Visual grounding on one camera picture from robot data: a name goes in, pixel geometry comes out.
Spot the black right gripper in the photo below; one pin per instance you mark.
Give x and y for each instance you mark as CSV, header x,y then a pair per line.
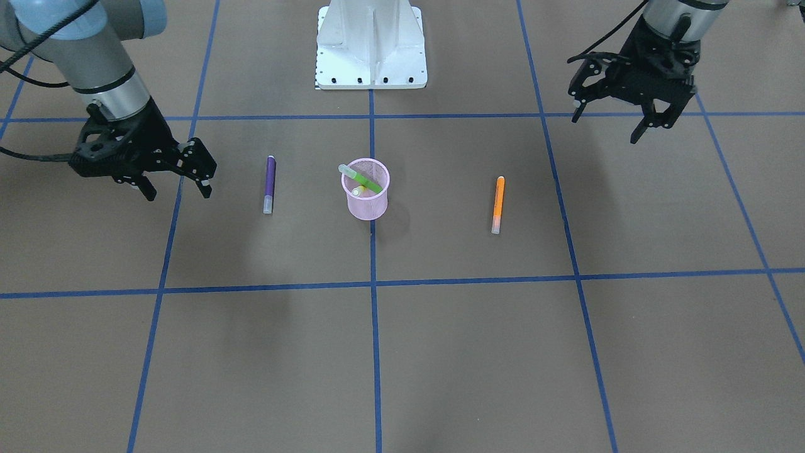
x,y
153,138

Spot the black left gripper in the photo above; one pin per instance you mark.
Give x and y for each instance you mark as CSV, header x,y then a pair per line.
x,y
629,65

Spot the purple highlighter pen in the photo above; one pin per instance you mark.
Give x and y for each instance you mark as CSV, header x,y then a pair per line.
x,y
270,172

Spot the orange highlighter pen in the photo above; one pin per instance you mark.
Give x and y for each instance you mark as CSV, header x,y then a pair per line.
x,y
497,205

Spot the green highlighter pen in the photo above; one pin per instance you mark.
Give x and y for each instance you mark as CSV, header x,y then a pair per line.
x,y
360,179

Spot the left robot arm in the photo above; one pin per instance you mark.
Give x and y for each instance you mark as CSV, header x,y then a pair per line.
x,y
659,15

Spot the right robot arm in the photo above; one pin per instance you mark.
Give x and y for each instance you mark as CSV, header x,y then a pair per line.
x,y
84,40

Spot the pink mesh pen holder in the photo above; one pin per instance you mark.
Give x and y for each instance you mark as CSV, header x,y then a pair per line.
x,y
371,206

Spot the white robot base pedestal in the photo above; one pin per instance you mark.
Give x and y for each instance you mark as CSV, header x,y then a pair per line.
x,y
370,45

